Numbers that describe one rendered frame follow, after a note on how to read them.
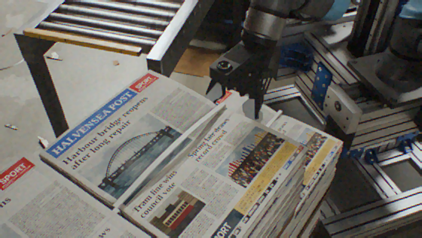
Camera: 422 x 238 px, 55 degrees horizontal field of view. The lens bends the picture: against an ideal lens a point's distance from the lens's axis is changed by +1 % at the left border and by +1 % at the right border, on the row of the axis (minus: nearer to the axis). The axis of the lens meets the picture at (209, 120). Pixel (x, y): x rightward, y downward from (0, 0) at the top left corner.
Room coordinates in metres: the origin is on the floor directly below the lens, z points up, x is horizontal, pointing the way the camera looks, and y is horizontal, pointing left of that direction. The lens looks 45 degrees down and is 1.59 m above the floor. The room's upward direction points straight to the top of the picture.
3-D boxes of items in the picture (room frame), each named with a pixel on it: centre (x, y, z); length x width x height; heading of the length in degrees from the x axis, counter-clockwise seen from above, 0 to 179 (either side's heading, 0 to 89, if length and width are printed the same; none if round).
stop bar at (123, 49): (1.16, 0.43, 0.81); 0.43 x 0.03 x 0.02; 73
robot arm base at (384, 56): (0.98, -0.58, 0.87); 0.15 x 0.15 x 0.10
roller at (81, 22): (1.30, 0.38, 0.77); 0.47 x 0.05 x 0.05; 73
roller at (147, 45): (1.24, 0.40, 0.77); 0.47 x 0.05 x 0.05; 73
